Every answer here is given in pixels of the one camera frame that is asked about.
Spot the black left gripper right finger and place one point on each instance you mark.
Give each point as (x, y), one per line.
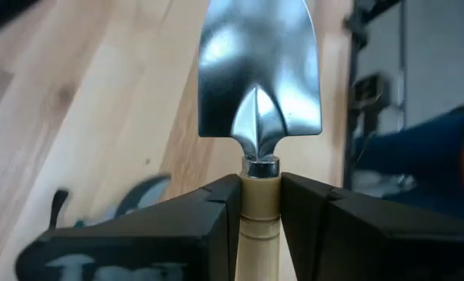
(372, 250)

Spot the blue and red object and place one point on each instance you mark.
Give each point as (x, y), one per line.
(419, 152)

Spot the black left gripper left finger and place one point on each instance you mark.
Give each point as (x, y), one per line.
(157, 242)

